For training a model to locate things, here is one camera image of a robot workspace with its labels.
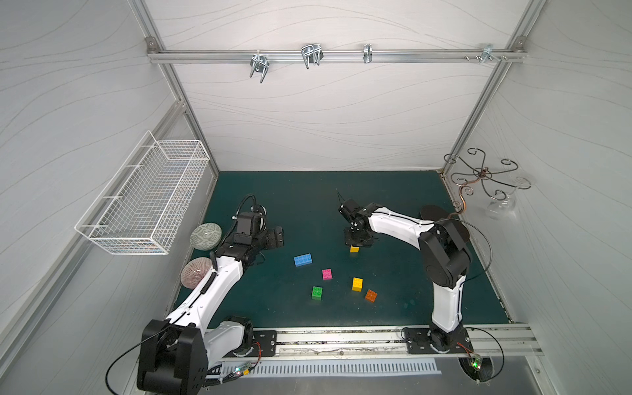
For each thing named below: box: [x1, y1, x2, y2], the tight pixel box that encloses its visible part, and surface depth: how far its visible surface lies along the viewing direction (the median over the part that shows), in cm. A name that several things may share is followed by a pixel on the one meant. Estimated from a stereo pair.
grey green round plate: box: [189, 222, 223, 251], surface depth 97 cm
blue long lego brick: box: [292, 253, 313, 268], surface depth 92 cm
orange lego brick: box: [365, 289, 378, 303], surface depth 84 cm
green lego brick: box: [311, 286, 323, 301], surface depth 82 cm
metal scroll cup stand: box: [443, 147, 532, 217], surface depth 78 cm
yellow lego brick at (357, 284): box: [351, 277, 363, 293], surface depth 84 cm
